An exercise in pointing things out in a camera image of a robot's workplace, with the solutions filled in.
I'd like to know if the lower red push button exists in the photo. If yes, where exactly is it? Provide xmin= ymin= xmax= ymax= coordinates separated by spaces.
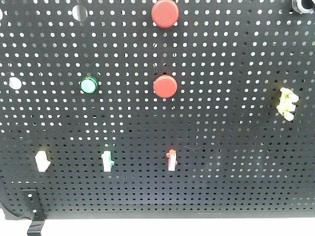
xmin=153 ymin=75 xmax=178 ymax=98

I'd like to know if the red push button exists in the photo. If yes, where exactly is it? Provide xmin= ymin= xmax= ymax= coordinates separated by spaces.
xmin=153 ymin=75 xmax=178 ymax=98
xmin=151 ymin=0 xmax=179 ymax=28

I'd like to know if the green push button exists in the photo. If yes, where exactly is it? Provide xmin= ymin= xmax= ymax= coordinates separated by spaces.
xmin=80 ymin=76 xmax=98 ymax=94

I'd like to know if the upper red push button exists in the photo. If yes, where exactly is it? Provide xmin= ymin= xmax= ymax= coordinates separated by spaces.
xmin=151 ymin=0 xmax=179 ymax=28

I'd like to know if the black perforated pegboard panel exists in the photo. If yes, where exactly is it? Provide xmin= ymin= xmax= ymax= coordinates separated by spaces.
xmin=0 ymin=0 xmax=315 ymax=220

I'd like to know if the white red rocker switch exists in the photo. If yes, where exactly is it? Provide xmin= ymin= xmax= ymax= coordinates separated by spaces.
xmin=166 ymin=149 xmax=177 ymax=172

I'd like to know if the white green rocker switch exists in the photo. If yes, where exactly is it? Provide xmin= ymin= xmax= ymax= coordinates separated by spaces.
xmin=101 ymin=150 xmax=115 ymax=172

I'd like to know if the white yellow rocker switch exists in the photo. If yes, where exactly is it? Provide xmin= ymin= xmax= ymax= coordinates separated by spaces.
xmin=35 ymin=151 xmax=51 ymax=173

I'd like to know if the left black clamp bracket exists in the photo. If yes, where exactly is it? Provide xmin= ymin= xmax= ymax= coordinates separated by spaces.
xmin=22 ymin=189 xmax=45 ymax=236

